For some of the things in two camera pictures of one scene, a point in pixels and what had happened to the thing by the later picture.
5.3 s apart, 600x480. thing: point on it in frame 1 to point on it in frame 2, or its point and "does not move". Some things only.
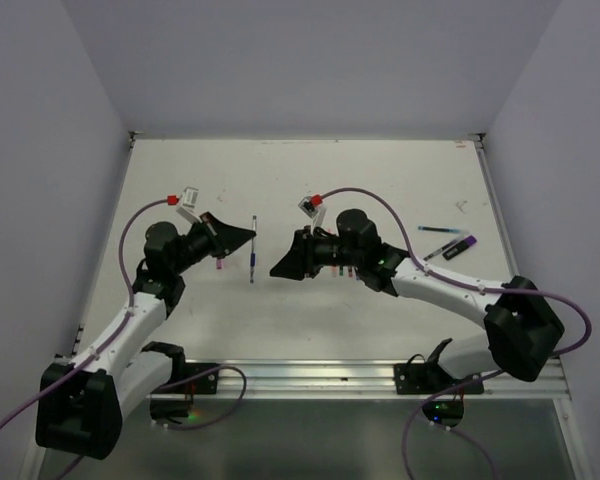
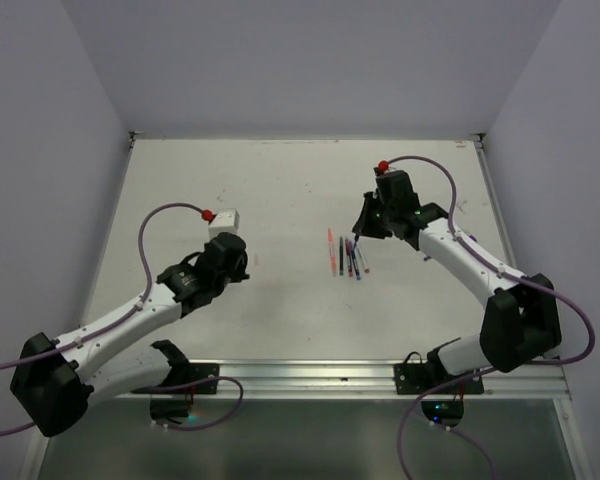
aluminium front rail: x=358 y=380 does not move
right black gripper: x=294 y=263 to x=364 y=225
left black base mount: x=172 y=398 does not move
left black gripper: x=222 y=237 to x=240 y=272
